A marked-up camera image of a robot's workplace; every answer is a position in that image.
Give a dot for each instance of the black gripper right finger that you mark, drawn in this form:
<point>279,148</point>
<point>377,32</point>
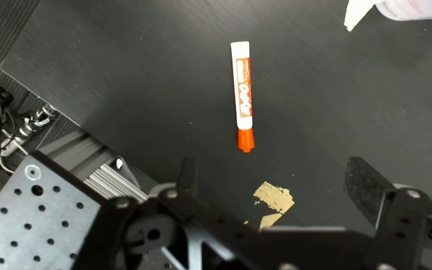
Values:
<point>366,188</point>

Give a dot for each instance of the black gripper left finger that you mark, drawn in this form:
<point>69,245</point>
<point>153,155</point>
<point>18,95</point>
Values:
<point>188,176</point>

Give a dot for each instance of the orange white marker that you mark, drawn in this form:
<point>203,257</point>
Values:
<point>242,83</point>

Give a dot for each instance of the clear plastic cup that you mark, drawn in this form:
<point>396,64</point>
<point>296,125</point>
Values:
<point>405,10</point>

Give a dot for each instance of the perforated metal breadboard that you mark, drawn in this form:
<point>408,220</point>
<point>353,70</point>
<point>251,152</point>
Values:
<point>44,220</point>

